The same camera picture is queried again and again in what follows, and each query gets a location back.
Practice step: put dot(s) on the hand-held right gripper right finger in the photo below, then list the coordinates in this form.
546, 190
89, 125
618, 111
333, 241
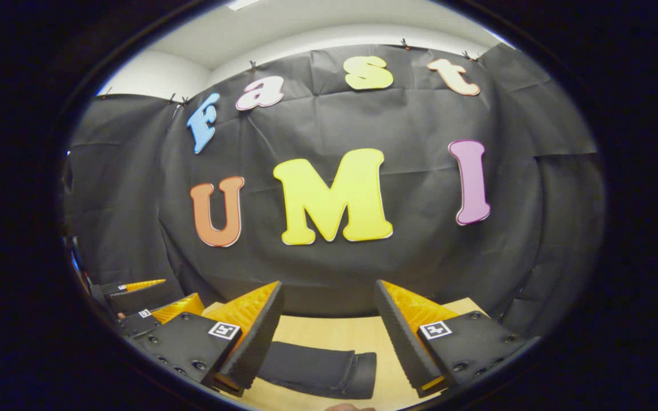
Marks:
400, 337

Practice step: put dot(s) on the black backdrop cloth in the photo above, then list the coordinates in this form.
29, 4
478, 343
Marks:
420, 114

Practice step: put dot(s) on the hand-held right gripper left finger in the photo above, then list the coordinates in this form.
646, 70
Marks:
257, 337

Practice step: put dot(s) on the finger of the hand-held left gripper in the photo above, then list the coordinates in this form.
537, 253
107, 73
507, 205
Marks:
177, 308
135, 297

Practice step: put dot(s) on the black jeans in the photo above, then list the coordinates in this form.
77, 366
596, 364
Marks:
317, 368

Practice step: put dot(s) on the ceiling light panel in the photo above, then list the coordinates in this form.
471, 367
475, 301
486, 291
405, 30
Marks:
243, 3

